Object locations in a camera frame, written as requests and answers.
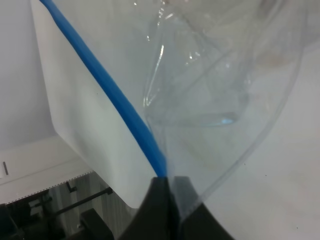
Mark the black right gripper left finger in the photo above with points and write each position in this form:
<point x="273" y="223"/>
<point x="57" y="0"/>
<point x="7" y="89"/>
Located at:
<point x="157" y="218"/>

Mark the clear zip bag blue seal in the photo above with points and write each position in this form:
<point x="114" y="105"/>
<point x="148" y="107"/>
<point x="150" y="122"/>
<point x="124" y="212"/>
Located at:
<point x="197" y="84"/>

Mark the dark frame under table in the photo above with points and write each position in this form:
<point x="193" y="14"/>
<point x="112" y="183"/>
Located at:
<point x="84" y="208"/>

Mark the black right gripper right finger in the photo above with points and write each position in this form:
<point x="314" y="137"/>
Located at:
<point x="199" y="224"/>

